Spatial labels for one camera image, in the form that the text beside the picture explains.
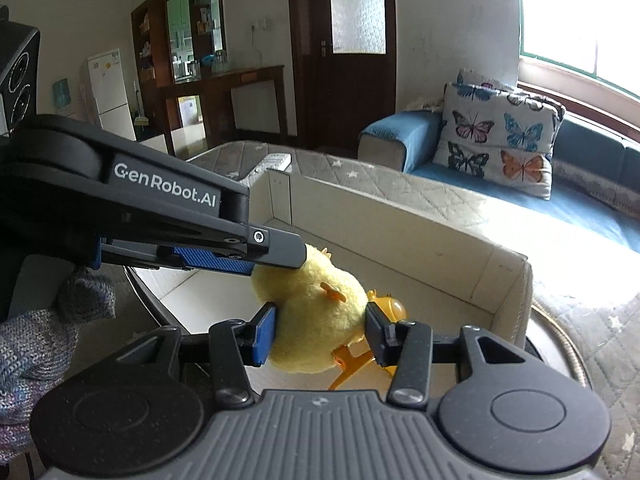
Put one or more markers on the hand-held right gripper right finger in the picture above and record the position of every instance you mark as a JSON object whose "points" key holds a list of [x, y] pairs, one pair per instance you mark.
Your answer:
{"points": [[376, 335]]}

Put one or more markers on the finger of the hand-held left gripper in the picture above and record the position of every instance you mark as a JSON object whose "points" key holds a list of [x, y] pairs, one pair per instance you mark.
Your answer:
{"points": [[215, 258]]}

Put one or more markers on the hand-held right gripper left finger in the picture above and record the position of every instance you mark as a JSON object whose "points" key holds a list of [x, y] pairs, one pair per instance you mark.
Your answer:
{"points": [[264, 336]]}

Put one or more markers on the yellow plush chick toy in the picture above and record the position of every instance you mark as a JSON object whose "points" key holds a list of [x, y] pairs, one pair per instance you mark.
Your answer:
{"points": [[310, 320]]}

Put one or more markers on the white cardboard box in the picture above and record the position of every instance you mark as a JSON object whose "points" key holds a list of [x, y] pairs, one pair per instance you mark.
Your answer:
{"points": [[400, 240]]}

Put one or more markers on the person's left forearm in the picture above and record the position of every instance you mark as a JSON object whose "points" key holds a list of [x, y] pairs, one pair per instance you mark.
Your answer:
{"points": [[30, 355]]}

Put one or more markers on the blue water dispenser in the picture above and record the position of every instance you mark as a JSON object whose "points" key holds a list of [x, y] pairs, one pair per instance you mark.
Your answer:
{"points": [[62, 94]]}

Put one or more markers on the white refrigerator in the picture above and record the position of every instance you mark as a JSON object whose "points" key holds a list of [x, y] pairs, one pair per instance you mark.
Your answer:
{"points": [[112, 95]]}

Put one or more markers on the broom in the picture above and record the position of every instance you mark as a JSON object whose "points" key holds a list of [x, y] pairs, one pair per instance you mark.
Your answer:
{"points": [[141, 115]]}

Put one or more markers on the white remote control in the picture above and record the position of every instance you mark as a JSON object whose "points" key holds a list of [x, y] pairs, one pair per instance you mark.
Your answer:
{"points": [[272, 162]]}

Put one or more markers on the dark wooden display cabinet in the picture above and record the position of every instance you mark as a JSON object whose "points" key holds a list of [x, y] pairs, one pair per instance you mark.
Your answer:
{"points": [[155, 35]]}

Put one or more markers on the dark wooden side table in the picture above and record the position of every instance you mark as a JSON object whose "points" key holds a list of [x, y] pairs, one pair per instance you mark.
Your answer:
{"points": [[250, 85]]}

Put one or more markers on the dark wooden door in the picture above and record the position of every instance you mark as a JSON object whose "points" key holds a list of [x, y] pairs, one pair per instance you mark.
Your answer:
{"points": [[350, 90]]}

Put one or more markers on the butterfly print pillow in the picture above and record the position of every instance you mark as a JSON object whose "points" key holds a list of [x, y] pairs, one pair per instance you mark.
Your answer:
{"points": [[495, 140]]}

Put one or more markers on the pale patterned pillow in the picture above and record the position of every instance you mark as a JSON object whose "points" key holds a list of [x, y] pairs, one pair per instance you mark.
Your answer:
{"points": [[475, 80]]}

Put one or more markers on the blue sofa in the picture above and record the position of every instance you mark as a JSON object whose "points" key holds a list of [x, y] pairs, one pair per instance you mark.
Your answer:
{"points": [[590, 160]]}

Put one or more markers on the window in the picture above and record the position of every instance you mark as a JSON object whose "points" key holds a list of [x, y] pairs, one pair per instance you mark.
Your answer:
{"points": [[575, 10]]}

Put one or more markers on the wall light switch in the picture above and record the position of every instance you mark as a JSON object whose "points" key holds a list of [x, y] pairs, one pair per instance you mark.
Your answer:
{"points": [[257, 24]]}

